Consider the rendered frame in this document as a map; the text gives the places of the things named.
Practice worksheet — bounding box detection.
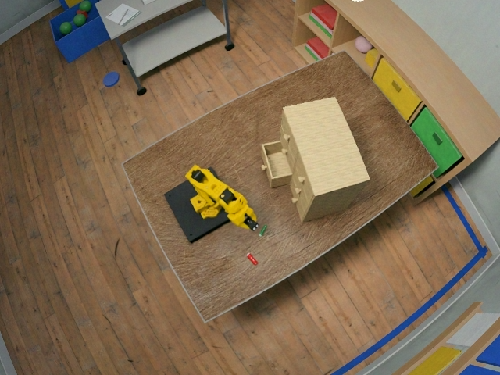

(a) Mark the black 9v battery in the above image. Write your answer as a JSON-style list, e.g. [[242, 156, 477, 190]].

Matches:
[[243, 216, 259, 231]]

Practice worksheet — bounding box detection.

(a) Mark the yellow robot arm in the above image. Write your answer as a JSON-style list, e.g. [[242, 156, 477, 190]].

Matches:
[[185, 165, 248, 219]]

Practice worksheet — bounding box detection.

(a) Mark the wooden chest of drawers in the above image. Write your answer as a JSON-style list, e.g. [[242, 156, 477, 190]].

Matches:
[[280, 97, 370, 223]]

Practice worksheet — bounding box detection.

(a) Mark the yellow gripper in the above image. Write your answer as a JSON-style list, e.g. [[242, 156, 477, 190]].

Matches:
[[225, 204, 257, 229]]

